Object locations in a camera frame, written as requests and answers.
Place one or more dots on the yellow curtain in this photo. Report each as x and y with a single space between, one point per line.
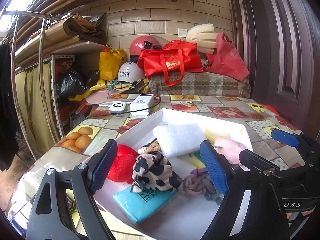
32 110

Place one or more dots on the large white power bank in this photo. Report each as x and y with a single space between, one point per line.
141 102

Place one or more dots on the pink helmet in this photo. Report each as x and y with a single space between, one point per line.
140 45

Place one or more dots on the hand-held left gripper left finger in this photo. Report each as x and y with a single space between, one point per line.
103 165

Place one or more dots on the fruit print tablecloth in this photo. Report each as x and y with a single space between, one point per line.
100 130

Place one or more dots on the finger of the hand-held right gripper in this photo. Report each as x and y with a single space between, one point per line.
285 137
255 161

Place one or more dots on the yellow shopping bag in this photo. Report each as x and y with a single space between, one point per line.
110 62

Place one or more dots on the wooden boards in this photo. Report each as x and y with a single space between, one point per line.
62 40

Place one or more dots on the pale yellow sponge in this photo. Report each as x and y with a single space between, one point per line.
215 133

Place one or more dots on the red plush toy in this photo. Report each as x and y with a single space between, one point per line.
120 162

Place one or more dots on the red tote bag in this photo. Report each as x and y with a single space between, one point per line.
170 60

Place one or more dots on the white foam block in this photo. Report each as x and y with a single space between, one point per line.
180 137

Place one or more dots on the braided fabric knot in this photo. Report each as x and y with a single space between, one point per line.
196 182

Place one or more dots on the white wall switch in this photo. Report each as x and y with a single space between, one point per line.
182 32

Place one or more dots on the steel tube rack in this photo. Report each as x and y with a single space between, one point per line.
41 55

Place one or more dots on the white cardboard box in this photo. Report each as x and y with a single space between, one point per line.
175 210

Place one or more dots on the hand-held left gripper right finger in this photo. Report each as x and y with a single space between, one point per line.
213 167

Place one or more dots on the red plastic bag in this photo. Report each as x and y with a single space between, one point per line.
228 60

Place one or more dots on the brown paper bags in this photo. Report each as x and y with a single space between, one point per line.
82 25

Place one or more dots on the plaid cloth cover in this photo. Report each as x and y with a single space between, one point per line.
200 85

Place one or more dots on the pink round mat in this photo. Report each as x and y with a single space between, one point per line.
96 97

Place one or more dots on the black hanging garment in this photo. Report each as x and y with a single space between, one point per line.
7 105

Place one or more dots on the black plastic bag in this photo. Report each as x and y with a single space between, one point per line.
71 82

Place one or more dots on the pink plush toy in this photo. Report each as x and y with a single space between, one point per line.
228 150

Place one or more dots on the small white power bank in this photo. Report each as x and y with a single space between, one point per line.
118 107

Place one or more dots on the teal tissue pack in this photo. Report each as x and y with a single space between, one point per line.
140 205

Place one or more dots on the cream foam roll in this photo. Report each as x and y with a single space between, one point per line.
201 37

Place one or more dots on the white helmet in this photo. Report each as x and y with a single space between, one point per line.
130 71

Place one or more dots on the leopard print scrunchie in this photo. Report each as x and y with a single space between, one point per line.
155 172

